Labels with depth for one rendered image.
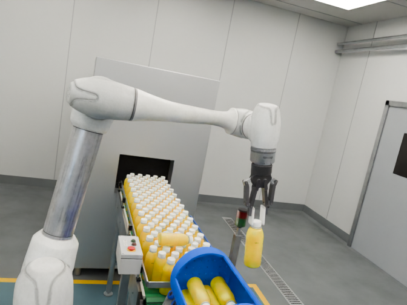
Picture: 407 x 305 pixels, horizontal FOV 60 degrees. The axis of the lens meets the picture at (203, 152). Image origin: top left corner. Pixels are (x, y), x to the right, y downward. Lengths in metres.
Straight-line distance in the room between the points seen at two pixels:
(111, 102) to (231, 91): 4.93
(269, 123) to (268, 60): 4.94
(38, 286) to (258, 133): 0.81
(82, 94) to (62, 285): 0.54
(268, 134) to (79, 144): 0.62
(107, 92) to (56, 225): 0.49
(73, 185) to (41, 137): 4.52
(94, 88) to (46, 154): 4.77
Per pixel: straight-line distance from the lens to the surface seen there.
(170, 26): 5.68
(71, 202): 1.24
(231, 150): 6.04
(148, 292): 1.85
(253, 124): 1.23
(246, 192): 1.28
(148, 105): 1.06
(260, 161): 1.24
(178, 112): 1.10
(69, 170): 1.22
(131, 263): 1.74
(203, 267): 1.63
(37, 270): 1.13
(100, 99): 1.03
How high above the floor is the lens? 1.89
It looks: 10 degrees down
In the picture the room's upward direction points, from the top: 11 degrees clockwise
